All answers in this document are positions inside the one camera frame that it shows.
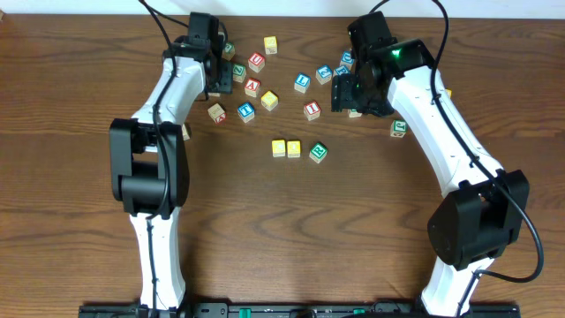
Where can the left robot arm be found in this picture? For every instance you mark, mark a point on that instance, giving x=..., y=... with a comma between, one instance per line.
x=148, y=161

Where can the red I block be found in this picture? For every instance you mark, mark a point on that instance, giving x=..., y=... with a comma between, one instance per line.
x=312, y=110

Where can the red U block left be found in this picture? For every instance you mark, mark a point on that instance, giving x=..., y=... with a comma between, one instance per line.
x=256, y=62

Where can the red A block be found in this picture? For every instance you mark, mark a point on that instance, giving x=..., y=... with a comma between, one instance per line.
x=252, y=87

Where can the blue T block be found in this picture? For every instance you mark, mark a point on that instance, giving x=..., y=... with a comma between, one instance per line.
x=246, y=112

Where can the plain red-edged block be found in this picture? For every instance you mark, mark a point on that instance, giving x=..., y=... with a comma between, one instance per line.
x=217, y=113

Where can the yellow O block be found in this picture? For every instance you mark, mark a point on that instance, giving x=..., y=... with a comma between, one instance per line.
x=293, y=148

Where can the yellow block centre left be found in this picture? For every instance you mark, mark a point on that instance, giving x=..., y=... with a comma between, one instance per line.
x=269, y=100

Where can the plain wooden picture block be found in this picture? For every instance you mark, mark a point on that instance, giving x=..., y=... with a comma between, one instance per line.
x=186, y=132

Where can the green J block top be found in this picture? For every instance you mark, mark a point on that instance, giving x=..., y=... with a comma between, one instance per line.
x=229, y=51

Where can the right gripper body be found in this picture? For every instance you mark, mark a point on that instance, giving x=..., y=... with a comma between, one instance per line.
x=342, y=94

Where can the green j block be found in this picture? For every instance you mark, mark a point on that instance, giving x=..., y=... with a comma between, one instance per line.
x=229, y=51
x=398, y=128

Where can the blue D block upper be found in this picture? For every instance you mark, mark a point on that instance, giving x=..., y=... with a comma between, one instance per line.
x=347, y=59

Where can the green Z block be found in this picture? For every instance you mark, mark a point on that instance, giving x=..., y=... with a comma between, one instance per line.
x=238, y=73

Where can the yellow C block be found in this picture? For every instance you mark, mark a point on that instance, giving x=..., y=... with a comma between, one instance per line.
x=278, y=148

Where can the green B block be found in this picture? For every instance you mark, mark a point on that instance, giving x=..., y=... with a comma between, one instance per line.
x=354, y=113

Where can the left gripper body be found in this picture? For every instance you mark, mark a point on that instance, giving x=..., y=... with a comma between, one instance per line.
x=225, y=76

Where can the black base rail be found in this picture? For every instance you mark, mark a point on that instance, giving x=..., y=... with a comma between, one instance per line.
x=223, y=310

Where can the green R block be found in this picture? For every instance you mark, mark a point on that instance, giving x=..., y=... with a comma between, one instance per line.
x=318, y=152

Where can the blue P block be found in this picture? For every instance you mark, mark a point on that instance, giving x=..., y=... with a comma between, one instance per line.
x=342, y=69

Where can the green J block lower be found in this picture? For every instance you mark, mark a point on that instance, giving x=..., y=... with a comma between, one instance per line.
x=398, y=128

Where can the blue 2 block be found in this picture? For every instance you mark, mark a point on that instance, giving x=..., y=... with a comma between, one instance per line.
x=324, y=74

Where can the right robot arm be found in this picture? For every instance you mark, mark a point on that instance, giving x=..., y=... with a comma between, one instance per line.
x=483, y=205

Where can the yellow S block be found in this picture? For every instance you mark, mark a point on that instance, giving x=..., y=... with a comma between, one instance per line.
x=270, y=44

